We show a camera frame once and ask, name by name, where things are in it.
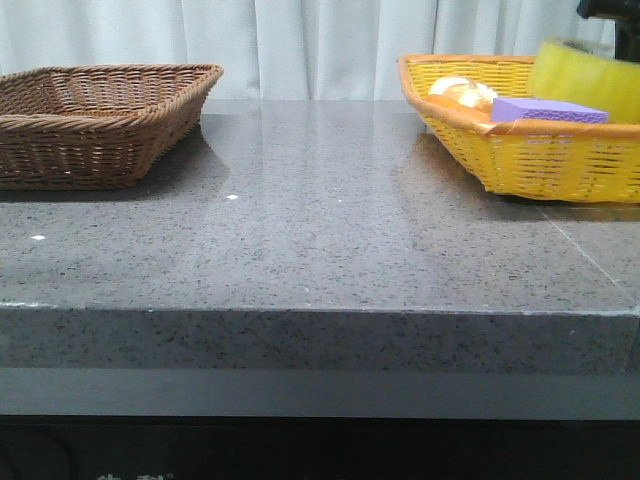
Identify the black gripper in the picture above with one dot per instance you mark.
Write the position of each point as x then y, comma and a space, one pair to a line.
625, 14

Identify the yellow tape roll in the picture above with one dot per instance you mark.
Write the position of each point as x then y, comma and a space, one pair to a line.
583, 73

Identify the yellow wicker basket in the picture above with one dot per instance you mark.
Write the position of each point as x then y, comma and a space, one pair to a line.
535, 159

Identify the purple sponge block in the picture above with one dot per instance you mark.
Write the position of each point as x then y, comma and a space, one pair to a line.
506, 109

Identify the bread roll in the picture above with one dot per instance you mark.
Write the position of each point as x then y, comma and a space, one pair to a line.
463, 95

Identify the white curtain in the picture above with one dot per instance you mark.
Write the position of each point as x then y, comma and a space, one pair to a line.
283, 50

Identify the brown wicker basket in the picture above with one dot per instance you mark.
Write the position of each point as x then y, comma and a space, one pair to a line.
96, 127

